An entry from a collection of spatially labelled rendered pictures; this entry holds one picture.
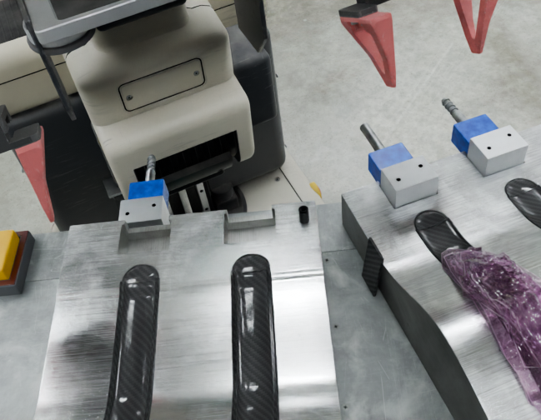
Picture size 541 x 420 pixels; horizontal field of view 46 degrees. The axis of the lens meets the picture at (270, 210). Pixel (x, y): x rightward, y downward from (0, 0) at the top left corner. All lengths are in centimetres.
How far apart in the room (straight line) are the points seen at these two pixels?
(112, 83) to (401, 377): 52
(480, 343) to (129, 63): 57
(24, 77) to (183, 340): 69
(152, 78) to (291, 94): 131
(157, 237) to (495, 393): 37
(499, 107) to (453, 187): 143
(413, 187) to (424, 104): 145
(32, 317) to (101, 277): 14
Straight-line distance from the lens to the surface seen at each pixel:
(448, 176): 73
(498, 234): 68
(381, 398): 64
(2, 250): 79
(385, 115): 208
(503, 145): 73
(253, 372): 57
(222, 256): 62
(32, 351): 74
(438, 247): 67
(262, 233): 67
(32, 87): 118
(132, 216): 73
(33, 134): 52
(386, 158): 72
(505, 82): 224
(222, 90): 94
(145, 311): 62
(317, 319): 58
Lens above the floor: 138
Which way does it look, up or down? 50 degrees down
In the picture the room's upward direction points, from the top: 10 degrees counter-clockwise
